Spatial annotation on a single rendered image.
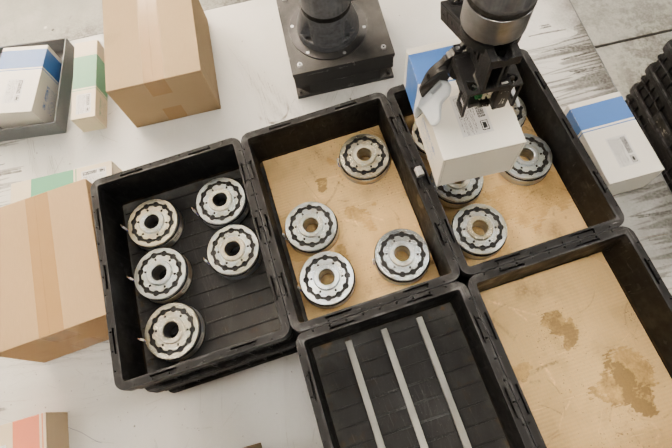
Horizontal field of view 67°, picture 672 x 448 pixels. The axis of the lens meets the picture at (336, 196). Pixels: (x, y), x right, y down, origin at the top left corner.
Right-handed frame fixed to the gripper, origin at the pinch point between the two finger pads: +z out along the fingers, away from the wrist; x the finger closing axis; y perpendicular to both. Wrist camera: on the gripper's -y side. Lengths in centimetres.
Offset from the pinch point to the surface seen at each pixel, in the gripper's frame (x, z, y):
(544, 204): 18.0, 27.6, 10.4
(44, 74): -86, 33, -53
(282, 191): -31.9, 27.8, -4.7
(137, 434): -70, 41, 34
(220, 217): -45, 25, -1
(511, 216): 11.1, 27.6, 11.3
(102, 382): -77, 41, 23
